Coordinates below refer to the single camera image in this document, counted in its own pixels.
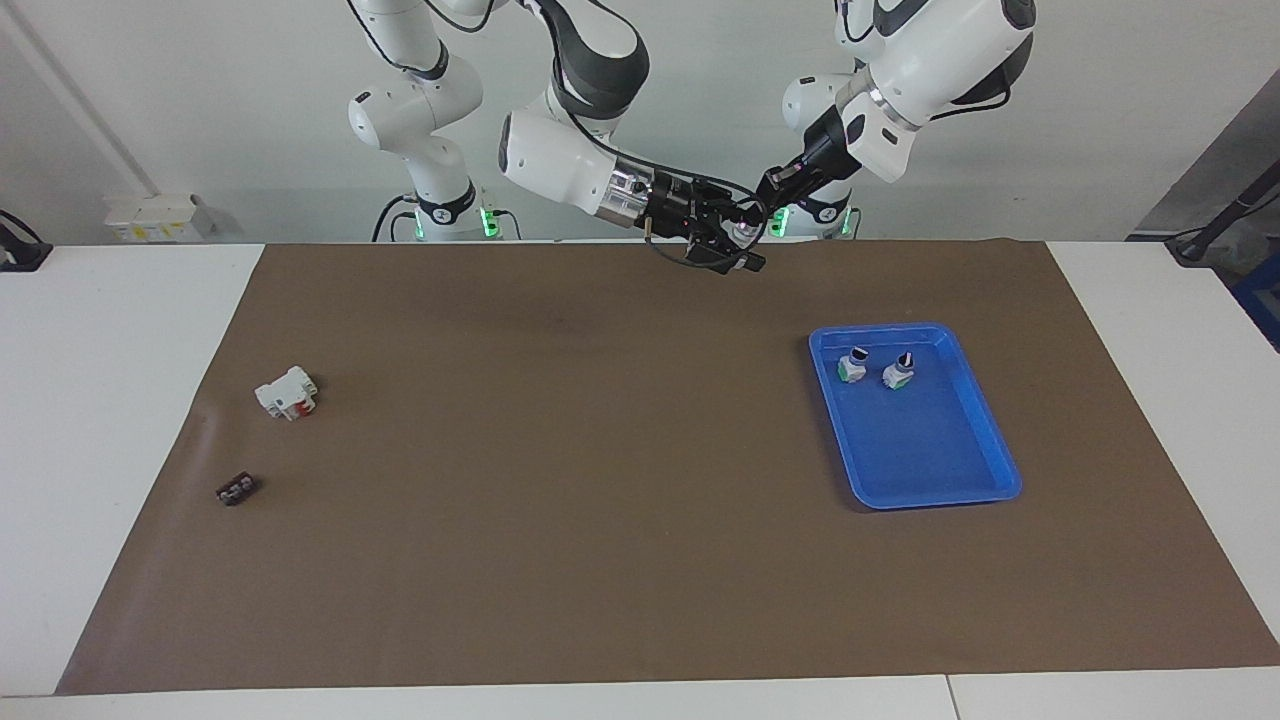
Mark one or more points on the blue plastic tray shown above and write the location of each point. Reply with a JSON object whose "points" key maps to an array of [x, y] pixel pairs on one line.
{"points": [[930, 450]]}

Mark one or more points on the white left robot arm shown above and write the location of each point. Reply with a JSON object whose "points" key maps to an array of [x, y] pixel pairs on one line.
{"points": [[940, 50]]}

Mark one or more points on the brown table mat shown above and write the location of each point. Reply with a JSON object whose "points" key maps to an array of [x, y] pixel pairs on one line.
{"points": [[600, 500]]}

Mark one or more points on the selector switch light green base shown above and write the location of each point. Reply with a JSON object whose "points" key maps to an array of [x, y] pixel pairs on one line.
{"points": [[747, 232]]}

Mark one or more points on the selector switch dark green base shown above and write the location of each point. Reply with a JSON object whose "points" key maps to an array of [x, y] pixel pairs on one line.
{"points": [[853, 366]]}

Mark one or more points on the white circuit breaker red lever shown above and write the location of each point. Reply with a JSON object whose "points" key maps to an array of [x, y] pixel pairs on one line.
{"points": [[285, 393]]}

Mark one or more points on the black clamp device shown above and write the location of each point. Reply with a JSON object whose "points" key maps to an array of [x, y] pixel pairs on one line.
{"points": [[20, 250]]}

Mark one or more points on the blue crate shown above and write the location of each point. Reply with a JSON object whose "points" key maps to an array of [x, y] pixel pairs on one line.
{"points": [[1260, 300]]}

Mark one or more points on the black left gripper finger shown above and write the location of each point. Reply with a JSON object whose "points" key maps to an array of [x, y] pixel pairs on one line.
{"points": [[795, 195], [785, 178]]}

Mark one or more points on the white wall socket box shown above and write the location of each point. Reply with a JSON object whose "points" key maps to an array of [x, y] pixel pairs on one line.
{"points": [[155, 218]]}

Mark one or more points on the white selector switch, right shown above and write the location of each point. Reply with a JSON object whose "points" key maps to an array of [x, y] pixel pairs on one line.
{"points": [[898, 374]]}

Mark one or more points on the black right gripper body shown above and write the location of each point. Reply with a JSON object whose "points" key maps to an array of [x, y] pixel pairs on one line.
{"points": [[685, 210]]}

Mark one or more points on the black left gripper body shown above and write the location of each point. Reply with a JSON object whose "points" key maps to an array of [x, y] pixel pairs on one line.
{"points": [[828, 150]]}

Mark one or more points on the black stand pole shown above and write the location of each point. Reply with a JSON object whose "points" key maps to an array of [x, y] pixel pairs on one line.
{"points": [[1225, 215]]}

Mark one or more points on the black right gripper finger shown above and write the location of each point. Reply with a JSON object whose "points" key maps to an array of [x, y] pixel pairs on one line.
{"points": [[738, 258], [738, 200]]}

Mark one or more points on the small dark terminal block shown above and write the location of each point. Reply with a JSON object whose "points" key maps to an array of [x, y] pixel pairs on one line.
{"points": [[237, 490]]}

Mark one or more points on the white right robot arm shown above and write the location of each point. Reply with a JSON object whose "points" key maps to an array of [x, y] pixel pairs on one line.
{"points": [[550, 160]]}

